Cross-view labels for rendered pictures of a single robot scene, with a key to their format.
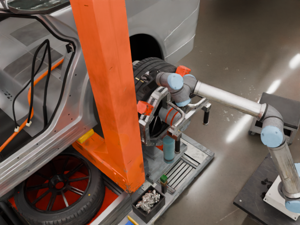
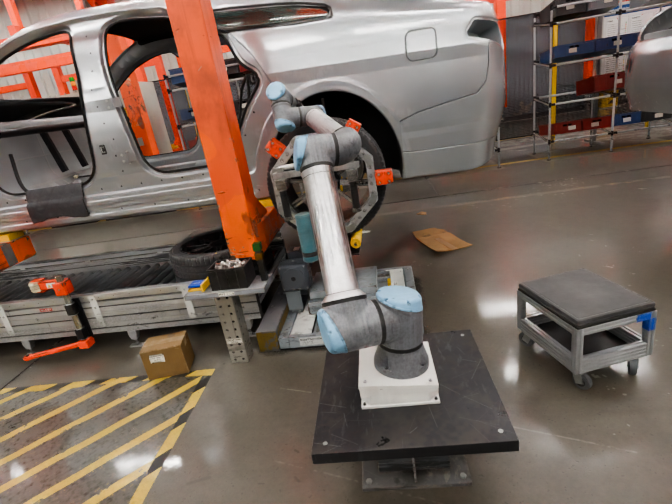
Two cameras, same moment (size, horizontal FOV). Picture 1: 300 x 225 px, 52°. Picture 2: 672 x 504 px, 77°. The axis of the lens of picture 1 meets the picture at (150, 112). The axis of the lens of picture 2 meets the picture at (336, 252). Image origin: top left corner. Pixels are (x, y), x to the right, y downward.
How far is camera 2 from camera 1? 2.30 m
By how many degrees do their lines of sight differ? 51
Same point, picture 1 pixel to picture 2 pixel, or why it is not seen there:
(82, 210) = (196, 260)
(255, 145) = (512, 358)
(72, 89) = (249, 129)
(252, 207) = (337, 361)
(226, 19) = not seen: outside the picture
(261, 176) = not seen: hidden behind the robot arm
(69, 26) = (247, 49)
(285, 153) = (312, 188)
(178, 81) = (275, 89)
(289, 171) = (318, 233)
